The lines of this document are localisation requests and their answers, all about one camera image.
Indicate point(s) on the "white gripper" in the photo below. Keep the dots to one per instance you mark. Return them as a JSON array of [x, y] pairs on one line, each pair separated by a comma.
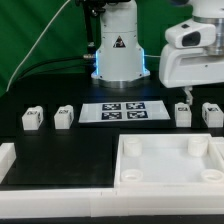
[[185, 59]]

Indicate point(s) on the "white square tabletop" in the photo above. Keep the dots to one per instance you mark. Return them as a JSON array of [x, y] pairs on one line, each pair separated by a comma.
[[169, 160]]

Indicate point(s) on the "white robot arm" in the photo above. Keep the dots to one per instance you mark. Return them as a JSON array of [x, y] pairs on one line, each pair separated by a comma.
[[120, 59]]

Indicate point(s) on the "paper sheet with four tags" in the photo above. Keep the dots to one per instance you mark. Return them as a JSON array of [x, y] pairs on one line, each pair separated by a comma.
[[123, 111]]

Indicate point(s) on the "white obstacle fence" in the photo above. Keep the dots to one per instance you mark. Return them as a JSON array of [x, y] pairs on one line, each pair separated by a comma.
[[115, 201]]

